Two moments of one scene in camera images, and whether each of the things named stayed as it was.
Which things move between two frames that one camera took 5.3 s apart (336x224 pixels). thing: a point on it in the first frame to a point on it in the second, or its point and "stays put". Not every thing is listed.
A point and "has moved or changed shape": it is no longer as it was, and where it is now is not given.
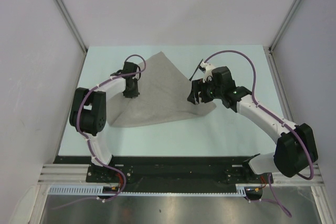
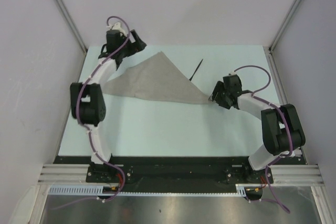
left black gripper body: x=133 y=92 to x=124 y=50
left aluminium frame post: x=63 y=8 stays put
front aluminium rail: x=64 y=174 stays put
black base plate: x=171 y=174 stays put
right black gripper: x=198 y=85 to x=219 y=87
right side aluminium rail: x=278 y=84 stays put
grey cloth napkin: x=163 y=94 has moved or changed shape
